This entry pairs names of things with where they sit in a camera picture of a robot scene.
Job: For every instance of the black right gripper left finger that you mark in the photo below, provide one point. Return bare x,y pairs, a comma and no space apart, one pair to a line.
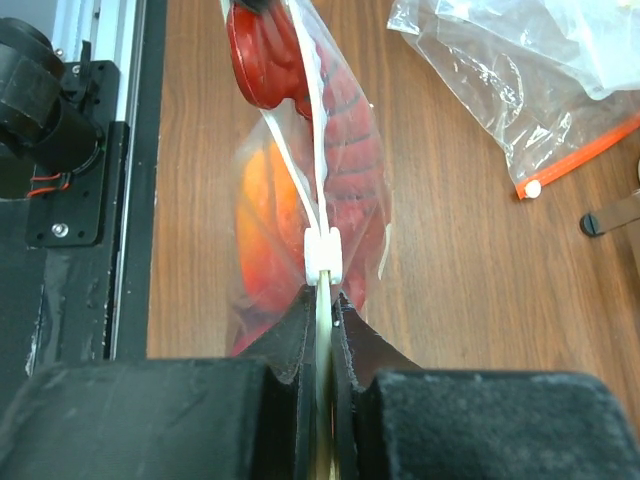
243,417

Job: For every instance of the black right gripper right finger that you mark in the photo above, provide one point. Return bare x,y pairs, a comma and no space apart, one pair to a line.
396,420

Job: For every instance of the orange red pepper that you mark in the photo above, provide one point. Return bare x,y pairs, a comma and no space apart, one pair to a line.
269,224

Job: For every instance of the clear polka dot zip bag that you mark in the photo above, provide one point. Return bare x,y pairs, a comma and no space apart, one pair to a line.
320,200

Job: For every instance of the red plastic lobster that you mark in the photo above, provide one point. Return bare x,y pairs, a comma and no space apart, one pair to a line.
345,140

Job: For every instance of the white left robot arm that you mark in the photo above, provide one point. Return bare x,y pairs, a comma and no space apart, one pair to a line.
39,121

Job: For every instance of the steel dish rack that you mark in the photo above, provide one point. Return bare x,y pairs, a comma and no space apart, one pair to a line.
610,217

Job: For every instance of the pile of clear plastic bags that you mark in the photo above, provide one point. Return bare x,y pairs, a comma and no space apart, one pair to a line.
555,83

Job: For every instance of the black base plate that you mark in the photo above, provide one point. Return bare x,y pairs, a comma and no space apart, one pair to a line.
76,253

